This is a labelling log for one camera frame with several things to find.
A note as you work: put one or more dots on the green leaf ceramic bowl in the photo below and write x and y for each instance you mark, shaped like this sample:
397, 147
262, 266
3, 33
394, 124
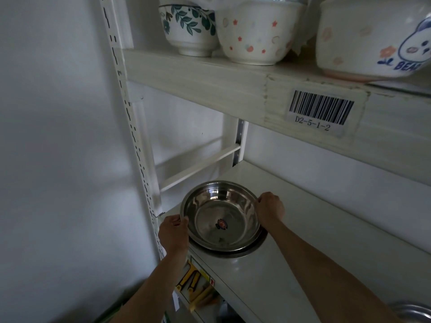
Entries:
189, 28

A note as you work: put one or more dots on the barcode label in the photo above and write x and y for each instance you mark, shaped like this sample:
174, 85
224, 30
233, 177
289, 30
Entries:
319, 110

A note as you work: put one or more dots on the white perforated rack upright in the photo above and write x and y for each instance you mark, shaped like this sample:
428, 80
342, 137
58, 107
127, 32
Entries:
129, 107

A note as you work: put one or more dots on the yellow shelf label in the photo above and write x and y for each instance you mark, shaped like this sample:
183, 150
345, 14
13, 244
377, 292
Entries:
195, 279

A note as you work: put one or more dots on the person's right forearm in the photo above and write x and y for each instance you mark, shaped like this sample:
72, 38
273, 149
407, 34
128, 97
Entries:
316, 275

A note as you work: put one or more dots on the cartoon print ceramic bowl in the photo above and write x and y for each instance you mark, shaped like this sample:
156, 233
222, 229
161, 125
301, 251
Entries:
367, 36

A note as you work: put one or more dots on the stainless steel bowl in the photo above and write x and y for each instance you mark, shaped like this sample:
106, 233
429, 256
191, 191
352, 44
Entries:
251, 249
220, 215

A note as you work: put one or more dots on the person's left hand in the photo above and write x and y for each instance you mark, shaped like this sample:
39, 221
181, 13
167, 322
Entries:
172, 236

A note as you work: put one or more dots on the white wooden shelf board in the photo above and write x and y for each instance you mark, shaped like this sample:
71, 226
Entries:
215, 84

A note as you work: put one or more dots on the person's left forearm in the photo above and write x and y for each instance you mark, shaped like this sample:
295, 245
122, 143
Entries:
154, 286

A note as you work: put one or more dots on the person's left thumb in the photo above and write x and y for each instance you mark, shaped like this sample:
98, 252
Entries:
181, 220

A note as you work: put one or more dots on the person's right fingers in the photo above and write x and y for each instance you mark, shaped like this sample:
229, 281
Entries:
260, 200

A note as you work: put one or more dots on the steel pan rim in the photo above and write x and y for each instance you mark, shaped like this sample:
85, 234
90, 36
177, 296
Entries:
412, 312

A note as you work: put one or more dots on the flower dotted ceramic bowl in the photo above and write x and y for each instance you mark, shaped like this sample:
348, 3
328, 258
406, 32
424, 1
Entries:
257, 33

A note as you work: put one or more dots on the white rack cross brace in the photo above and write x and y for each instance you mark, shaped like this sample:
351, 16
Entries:
198, 168

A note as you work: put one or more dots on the person's right hand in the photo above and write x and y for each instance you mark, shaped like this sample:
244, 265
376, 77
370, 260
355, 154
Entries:
272, 209

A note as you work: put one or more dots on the white smooth shelf board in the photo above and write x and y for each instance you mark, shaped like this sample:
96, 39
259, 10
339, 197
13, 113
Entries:
320, 238

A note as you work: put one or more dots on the grey slotted rack upright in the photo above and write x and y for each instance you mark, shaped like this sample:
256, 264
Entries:
239, 141

